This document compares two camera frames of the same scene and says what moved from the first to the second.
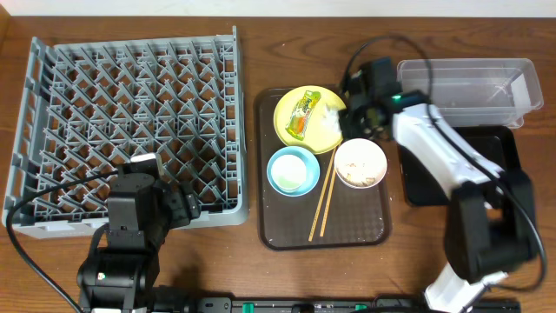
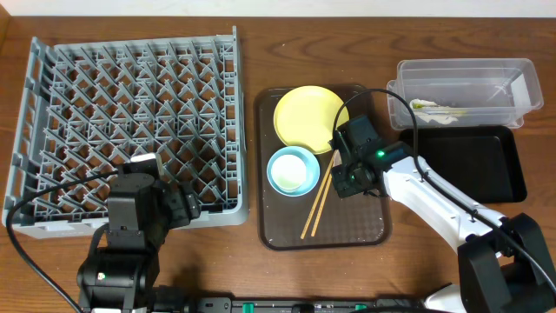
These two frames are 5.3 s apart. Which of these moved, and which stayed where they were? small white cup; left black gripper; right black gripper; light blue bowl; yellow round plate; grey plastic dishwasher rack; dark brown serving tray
Moved: right black gripper
Stayed: dark brown serving tray; left black gripper; yellow round plate; grey plastic dishwasher rack; light blue bowl; small white cup
